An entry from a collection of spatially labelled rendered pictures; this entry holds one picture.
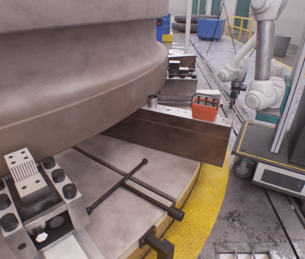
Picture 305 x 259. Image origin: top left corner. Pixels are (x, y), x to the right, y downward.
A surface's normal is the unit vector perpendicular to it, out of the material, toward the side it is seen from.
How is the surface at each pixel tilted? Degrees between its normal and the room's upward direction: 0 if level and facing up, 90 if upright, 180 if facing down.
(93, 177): 0
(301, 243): 0
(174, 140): 90
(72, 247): 0
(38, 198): 90
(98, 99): 90
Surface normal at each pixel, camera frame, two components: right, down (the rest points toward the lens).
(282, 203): 0.00, -0.86
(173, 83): -0.05, 0.51
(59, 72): 0.76, 0.29
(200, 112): -0.42, 0.56
